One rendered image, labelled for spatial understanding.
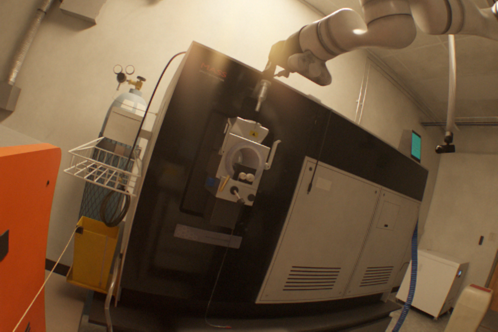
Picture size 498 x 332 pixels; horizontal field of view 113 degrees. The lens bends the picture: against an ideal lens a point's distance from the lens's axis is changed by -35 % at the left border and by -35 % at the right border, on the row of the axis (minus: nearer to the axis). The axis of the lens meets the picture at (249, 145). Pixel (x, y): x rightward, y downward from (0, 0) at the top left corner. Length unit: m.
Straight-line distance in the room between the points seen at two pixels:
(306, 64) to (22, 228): 0.47
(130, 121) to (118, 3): 1.25
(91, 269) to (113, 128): 0.45
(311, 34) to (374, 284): 1.04
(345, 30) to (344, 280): 0.85
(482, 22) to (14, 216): 0.67
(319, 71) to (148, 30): 1.54
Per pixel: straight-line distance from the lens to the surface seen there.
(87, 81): 1.80
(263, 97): 0.58
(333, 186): 0.80
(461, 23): 0.43
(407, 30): 0.35
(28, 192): 0.33
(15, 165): 0.27
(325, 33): 0.42
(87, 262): 0.69
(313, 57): 0.45
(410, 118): 3.50
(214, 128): 0.60
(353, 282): 1.07
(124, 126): 0.87
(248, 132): 0.55
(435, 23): 0.40
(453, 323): 2.93
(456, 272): 3.47
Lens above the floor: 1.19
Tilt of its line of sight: 5 degrees up
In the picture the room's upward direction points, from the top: 18 degrees clockwise
